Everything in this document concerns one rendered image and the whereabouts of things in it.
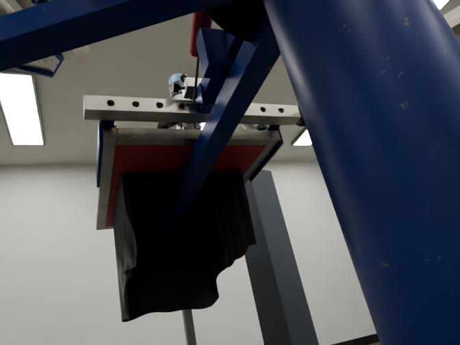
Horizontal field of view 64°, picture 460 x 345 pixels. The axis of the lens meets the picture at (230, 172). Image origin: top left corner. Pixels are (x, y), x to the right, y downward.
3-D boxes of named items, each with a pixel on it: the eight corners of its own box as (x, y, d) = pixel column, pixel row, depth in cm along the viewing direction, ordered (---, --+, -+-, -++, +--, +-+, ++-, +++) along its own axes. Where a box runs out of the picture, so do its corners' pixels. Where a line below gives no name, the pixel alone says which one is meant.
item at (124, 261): (119, 321, 146) (112, 221, 164) (129, 320, 147) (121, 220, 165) (131, 301, 108) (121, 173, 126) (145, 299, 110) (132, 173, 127)
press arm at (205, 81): (196, 113, 110) (193, 99, 112) (214, 113, 113) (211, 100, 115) (212, 73, 96) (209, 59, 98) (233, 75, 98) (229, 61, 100)
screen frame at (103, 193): (96, 230, 170) (96, 222, 172) (215, 220, 192) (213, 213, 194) (103, 138, 105) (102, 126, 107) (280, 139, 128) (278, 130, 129)
